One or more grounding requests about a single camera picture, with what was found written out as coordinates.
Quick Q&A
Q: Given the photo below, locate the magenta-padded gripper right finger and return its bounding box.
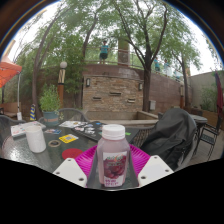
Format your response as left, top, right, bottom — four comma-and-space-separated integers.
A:
127, 143, 174, 190

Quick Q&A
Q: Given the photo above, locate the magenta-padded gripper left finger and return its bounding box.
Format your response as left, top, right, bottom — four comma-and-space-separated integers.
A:
52, 144, 100, 190

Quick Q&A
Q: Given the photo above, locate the pink drink bottle white cap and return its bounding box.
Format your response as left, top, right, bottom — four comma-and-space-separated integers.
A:
95, 123, 132, 188

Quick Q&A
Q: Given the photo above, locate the flat round red coaster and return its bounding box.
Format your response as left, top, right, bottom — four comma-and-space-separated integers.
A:
61, 147, 84, 160

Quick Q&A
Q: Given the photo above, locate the yellow card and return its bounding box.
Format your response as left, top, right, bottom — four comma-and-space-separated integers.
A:
58, 133, 80, 144

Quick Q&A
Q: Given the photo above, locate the dark grey jacket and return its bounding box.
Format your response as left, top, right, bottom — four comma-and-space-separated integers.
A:
139, 107, 198, 172

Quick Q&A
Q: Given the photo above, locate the grey mesh patio chair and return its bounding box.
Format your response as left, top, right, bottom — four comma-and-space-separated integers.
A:
37, 107, 90, 125
128, 113, 202, 173
0, 114, 26, 148

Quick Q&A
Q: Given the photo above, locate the colourful picture card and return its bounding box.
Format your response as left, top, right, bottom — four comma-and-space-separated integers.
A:
44, 128, 63, 135

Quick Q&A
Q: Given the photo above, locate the black laptop with stickers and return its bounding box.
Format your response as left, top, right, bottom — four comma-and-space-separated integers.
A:
71, 122, 141, 143

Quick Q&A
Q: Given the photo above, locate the white cup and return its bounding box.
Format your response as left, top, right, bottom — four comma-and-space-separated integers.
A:
25, 124, 47, 154

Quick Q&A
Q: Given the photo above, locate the white booklet with stickers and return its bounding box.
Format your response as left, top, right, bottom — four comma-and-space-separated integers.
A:
58, 119, 88, 130

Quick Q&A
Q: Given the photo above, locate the silver laptop with stickers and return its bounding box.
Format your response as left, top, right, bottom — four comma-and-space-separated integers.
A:
10, 120, 47, 138

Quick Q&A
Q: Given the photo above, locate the black patio chair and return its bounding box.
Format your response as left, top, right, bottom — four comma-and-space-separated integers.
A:
199, 113, 224, 161

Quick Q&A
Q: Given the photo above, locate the blue yellow striped bollard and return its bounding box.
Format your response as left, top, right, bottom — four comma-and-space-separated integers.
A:
29, 103, 37, 122

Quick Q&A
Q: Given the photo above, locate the green plant in blue pot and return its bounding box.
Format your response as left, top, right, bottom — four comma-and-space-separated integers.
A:
39, 83, 62, 127

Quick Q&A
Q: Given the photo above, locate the closed dark red umbrella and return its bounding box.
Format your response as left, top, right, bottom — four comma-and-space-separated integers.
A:
214, 69, 224, 114

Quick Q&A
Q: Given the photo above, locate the person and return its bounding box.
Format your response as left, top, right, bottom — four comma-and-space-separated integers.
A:
153, 57, 161, 73
163, 59, 171, 76
99, 39, 110, 65

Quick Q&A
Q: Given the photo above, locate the orange canopy tent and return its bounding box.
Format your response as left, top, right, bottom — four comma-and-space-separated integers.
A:
0, 54, 23, 89

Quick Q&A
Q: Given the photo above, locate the tape ring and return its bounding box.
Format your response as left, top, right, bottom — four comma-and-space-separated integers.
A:
47, 139, 62, 148

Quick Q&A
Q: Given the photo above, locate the grey wall box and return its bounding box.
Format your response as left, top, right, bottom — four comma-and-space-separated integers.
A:
148, 99, 157, 112

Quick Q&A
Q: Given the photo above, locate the slim lamp post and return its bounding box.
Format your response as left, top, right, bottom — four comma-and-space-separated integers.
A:
179, 83, 186, 108

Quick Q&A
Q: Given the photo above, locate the globe-topped lamp post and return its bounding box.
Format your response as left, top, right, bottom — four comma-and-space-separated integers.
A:
57, 60, 68, 108

